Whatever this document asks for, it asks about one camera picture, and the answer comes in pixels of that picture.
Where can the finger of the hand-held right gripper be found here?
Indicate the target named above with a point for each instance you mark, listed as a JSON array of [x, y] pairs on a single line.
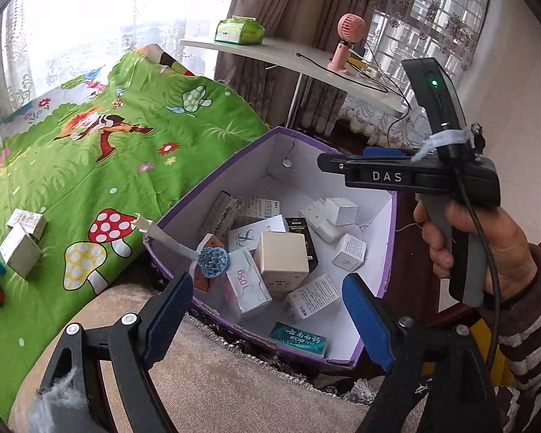
[[387, 152], [333, 161]]

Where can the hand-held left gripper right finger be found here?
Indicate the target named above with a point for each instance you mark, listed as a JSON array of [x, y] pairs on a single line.
[[367, 320]]

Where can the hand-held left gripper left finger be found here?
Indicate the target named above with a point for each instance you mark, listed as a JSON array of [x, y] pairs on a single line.
[[173, 311]]

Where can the purple cardboard box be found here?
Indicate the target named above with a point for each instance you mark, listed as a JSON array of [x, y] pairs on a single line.
[[297, 180]]

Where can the white box with barcode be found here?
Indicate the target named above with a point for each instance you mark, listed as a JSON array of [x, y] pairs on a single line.
[[311, 295]]

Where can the white plastic device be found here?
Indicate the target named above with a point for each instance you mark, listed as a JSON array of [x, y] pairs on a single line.
[[315, 223]]

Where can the small white printed box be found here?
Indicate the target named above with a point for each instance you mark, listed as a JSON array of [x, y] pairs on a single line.
[[349, 250]]

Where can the white plastic tube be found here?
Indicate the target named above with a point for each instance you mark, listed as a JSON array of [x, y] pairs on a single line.
[[167, 239]]

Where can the cellophane white box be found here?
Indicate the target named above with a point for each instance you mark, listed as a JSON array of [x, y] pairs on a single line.
[[20, 252], [248, 284]]

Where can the person's right forearm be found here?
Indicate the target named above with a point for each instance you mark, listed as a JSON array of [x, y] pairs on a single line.
[[532, 347]]

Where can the person's right hand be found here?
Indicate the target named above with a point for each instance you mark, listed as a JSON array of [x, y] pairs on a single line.
[[500, 243]]

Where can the orange white box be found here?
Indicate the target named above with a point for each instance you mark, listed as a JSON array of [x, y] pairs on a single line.
[[202, 283]]

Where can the white lace cover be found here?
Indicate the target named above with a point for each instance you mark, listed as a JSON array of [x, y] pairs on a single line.
[[365, 117]]

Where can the small white cube box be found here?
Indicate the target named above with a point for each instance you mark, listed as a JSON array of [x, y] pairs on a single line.
[[341, 211]]

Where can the white frayed cloth strip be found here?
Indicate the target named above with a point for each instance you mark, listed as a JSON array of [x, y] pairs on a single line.
[[56, 401], [451, 137]]

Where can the green toothpaste box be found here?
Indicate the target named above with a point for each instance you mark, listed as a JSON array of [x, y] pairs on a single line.
[[297, 339]]

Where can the small yellow white gadget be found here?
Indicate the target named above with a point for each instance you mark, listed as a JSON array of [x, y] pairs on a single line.
[[365, 70]]

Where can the black box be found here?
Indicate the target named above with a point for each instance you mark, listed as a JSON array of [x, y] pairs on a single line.
[[313, 252]]

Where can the white text printed box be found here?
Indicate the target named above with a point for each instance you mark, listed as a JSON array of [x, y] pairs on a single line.
[[261, 209], [225, 216]]

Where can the white box with logo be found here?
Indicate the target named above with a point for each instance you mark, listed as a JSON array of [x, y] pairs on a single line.
[[252, 232]]

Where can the black wristband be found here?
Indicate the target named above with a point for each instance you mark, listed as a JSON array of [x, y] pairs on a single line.
[[509, 300]]

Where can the white side table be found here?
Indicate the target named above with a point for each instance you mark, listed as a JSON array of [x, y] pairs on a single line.
[[270, 54]]

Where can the pink handheld fan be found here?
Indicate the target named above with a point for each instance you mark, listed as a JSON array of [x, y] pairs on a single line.
[[349, 27]]

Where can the brown lace window curtain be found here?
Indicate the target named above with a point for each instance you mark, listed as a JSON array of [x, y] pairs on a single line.
[[433, 22]]

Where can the green tissue pack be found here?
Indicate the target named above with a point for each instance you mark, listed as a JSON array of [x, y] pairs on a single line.
[[239, 31]]

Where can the brown patterned drape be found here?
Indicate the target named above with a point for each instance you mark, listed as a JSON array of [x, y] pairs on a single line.
[[288, 0]]

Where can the tall white printed box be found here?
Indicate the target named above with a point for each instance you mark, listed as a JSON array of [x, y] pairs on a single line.
[[27, 222]]

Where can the green cartoon printed blanket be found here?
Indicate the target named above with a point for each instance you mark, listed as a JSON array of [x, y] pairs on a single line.
[[72, 167]]

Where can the sheer white lace curtain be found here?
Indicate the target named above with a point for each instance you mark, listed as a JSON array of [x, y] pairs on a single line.
[[94, 18]]

